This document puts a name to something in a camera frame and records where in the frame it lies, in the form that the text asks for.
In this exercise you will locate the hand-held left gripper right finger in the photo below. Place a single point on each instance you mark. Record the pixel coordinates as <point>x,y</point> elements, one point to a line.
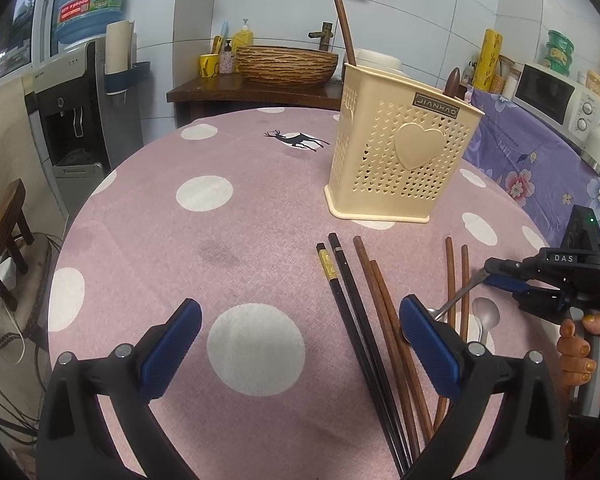
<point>430,345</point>

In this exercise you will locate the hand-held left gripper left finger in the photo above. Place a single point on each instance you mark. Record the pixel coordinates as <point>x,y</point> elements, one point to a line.
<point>172,350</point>

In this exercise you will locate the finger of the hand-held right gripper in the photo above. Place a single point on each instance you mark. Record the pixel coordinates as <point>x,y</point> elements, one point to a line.
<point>505,264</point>
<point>510,285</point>

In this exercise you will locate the metal spoon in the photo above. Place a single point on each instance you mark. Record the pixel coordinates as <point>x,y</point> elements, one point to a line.
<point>455,300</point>
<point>486,312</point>

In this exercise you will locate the beige perforated utensil holder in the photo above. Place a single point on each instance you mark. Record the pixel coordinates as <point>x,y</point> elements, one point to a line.
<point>380,160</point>

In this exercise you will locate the person's right hand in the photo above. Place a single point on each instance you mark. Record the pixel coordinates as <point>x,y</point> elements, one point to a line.
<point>572,345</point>

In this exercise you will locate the pink polka dot tablecloth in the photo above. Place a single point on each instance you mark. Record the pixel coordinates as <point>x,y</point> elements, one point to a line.
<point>230,260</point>

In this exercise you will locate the purple floral cloth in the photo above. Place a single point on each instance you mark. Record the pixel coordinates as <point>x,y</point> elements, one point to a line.
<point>530,160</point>

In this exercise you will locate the black chopstick with gold band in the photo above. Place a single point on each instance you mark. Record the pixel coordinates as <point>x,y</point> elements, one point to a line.
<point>336,290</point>

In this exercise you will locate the white microwave oven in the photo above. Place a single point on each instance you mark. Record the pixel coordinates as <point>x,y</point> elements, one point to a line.
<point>540,95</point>

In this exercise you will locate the white plastic bottle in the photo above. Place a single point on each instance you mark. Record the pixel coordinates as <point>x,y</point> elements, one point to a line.
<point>510,87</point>

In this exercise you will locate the dark wooden spatula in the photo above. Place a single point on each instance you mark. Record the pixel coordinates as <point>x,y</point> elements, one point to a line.
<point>454,82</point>

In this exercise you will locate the yellow wrap roll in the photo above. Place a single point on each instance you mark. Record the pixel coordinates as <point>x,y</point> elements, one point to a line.
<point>487,60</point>

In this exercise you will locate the wooden stool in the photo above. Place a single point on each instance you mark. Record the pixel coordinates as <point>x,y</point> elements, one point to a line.
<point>10,210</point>

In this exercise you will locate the white plastic tub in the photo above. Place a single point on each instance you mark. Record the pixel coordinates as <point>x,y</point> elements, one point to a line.
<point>380,60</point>

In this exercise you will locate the grey water dispenser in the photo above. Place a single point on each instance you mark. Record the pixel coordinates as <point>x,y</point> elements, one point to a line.
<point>70,125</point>

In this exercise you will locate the dark wooden washstand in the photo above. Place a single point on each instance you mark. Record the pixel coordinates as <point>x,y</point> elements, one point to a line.
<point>230,92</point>

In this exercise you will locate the blue cup holder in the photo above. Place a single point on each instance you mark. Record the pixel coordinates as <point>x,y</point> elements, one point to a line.
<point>130,77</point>

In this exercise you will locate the bronze faucet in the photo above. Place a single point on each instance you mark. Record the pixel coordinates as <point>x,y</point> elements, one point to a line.
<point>325,35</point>

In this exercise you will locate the small floral pump bottle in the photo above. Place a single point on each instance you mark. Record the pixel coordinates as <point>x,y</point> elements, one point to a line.
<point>227,62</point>

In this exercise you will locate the woven pattern wash basin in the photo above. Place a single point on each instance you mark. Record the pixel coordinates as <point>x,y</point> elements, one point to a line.
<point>285,65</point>

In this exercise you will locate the beige paper cup stack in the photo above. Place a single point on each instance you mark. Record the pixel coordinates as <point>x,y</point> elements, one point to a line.
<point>117,45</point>

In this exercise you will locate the yellow soap pump bottle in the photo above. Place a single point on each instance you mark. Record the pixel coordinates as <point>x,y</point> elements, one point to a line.
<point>242,40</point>

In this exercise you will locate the blue toothbrush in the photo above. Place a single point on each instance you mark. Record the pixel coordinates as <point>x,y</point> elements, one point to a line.
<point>223,35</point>

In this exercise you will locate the window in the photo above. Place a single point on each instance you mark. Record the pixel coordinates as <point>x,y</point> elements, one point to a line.
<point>10,35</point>

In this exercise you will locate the blue water bottle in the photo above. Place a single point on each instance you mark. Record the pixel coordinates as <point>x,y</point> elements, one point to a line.
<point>90,5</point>

